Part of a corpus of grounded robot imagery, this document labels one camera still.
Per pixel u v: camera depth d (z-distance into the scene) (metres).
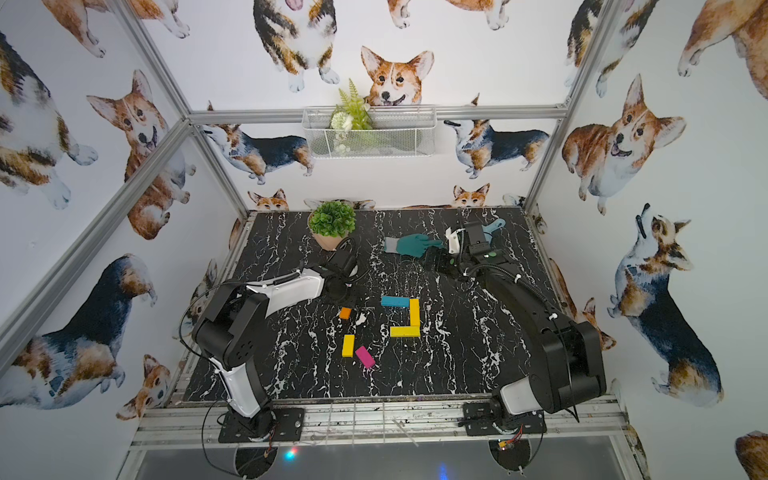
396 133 0.92
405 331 0.89
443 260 0.76
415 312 0.93
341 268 0.78
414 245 1.10
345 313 0.92
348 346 0.86
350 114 0.82
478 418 0.73
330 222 0.96
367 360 0.83
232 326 0.49
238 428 0.68
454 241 0.79
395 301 0.95
